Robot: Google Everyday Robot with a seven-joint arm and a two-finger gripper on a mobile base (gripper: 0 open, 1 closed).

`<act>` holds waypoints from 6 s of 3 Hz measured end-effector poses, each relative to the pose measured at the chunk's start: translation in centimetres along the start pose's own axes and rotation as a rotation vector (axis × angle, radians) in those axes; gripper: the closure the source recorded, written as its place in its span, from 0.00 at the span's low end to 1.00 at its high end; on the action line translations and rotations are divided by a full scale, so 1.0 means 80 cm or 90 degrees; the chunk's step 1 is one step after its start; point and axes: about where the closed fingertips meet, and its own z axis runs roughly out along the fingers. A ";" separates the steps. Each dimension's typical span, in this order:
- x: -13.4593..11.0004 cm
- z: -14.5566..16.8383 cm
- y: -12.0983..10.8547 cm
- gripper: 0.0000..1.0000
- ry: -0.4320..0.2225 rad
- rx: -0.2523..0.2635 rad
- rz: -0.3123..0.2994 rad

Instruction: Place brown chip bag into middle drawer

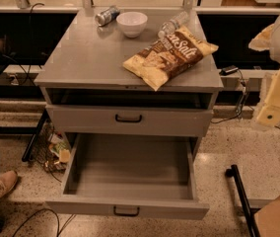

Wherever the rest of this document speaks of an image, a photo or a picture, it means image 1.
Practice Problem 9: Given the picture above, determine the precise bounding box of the brown sea salt chip bag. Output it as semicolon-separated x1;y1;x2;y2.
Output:
123;26;219;91

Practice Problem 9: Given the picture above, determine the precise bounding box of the grey drawer cabinet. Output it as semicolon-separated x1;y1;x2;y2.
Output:
35;9;223;150

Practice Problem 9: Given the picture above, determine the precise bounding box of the open grey middle drawer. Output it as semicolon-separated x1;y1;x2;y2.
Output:
46;134;209;220

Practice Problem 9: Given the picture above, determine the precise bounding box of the closed grey upper drawer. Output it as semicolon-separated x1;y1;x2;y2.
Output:
46;105;213;137

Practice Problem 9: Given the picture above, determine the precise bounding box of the black power adapter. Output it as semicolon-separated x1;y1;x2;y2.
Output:
219;65;239;76

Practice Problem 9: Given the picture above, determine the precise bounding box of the clear plastic water bottle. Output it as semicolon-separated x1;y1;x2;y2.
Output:
158;11;189;39

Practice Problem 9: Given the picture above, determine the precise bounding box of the white bowl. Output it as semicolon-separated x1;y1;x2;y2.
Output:
116;12;148;38

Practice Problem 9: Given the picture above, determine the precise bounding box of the black metal stand leg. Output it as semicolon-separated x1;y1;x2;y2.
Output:
225;164;260;237

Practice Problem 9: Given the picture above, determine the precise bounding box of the silver soda can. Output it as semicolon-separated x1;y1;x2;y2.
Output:
95;6;120;27

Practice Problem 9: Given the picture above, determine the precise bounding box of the tan shoe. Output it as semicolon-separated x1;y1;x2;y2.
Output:
0;170;19;211

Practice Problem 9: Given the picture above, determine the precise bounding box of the black cable right floor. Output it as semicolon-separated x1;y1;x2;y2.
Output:
210;69;280;130

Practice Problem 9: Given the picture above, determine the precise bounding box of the black wire basket with trash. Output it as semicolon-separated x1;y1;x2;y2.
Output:
32;122;70;174

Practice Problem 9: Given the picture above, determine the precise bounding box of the black floor cable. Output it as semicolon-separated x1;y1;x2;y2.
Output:
11;207;77;237

